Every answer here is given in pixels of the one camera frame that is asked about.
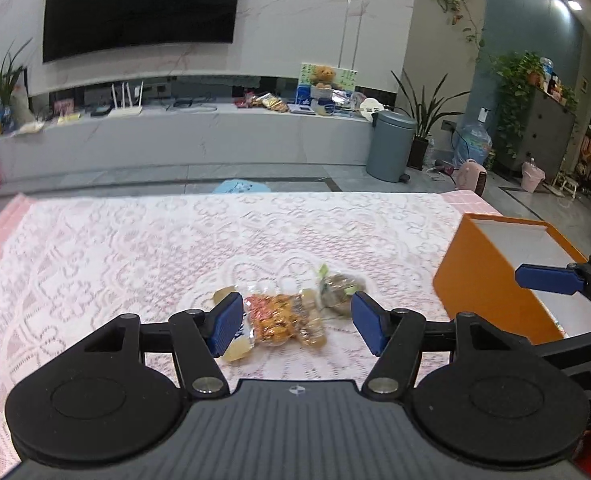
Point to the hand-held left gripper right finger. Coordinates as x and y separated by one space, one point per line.
368 322

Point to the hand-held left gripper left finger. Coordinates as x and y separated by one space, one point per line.
228 322

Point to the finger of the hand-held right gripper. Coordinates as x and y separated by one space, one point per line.
590 347
550 278

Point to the pale yellow snack packet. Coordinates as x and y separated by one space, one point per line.
238 351

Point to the greenish clear snack packet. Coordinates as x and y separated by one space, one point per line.
338 290

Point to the orange printed snack packet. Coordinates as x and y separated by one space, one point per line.
273 320

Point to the brown nut snack packet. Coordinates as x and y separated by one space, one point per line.
311 320

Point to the orange storage box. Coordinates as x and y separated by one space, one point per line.
475 270

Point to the white step stool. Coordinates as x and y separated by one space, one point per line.
565 186

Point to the pink bucket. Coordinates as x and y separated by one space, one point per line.
533 177

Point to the white lace tablecloth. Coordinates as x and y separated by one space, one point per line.
125 260

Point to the pink fan heater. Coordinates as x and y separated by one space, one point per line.
470 176

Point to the grey drawer cabinet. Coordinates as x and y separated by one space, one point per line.
545 135

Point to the blue water jug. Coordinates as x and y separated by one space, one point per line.
473 142

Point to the grey pedal trash can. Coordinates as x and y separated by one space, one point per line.
390 145

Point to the grey marble media console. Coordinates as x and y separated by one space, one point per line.
175 140

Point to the trailing pothos plant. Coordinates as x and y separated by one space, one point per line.
513 90

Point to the tall-leaf plant in black pot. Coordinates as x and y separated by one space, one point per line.
423 110

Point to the white round object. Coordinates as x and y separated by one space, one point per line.
370 109

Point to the pile of snack bags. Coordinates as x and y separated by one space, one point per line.
265 102

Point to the blue boxes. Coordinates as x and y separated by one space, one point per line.
306 97

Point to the white router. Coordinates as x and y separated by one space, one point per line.
124 105

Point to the green and white display box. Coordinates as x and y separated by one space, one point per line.
345 77

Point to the pink checked undercloth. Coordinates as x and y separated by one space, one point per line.
2 220

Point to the brown teddy bear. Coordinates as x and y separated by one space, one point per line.
323 75

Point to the pink card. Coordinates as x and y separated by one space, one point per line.
63 106

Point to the long-leaf potted plant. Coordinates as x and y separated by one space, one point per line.
7 80

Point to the black television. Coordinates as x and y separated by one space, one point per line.
140 5

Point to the wall socket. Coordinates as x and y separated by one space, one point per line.
448 124

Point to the hanging wall vine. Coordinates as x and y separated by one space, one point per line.
458 5

